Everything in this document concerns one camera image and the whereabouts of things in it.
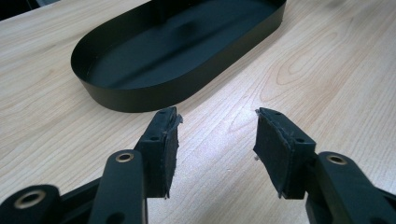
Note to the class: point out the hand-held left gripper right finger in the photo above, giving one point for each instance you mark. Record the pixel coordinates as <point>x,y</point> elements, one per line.
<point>280,152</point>

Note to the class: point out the black oval tray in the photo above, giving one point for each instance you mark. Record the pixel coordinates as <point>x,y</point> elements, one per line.
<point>186,46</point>

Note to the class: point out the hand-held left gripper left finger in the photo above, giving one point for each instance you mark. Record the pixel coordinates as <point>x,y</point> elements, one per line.
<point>157,149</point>

